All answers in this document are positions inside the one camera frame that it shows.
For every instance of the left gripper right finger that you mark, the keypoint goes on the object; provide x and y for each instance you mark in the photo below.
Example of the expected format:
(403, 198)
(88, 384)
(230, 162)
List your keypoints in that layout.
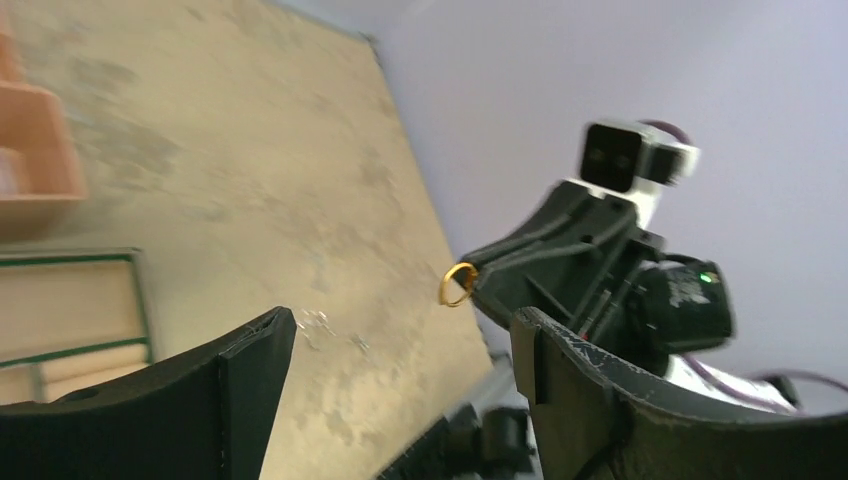
(596, 416)

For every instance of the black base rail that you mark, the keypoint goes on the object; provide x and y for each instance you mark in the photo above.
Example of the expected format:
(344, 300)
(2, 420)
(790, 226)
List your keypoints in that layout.
(488, 435)

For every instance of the green jewelry box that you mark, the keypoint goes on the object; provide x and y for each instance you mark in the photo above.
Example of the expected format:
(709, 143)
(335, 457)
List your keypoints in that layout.
(70, 320)

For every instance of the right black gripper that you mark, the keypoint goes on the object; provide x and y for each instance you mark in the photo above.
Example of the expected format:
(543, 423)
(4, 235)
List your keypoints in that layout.
(572, 220)

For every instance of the peach mesh file organizer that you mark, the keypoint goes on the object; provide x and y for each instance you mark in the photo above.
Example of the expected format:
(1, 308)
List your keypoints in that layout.
(42, 178)

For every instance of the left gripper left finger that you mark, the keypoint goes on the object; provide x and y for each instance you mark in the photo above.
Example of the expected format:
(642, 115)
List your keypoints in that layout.
(207, 413)

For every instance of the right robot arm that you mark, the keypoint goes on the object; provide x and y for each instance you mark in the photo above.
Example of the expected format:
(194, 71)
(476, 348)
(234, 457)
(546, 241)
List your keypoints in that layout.
(685, 308)

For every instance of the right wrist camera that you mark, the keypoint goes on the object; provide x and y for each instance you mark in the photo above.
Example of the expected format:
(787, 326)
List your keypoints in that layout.
(635, 161)

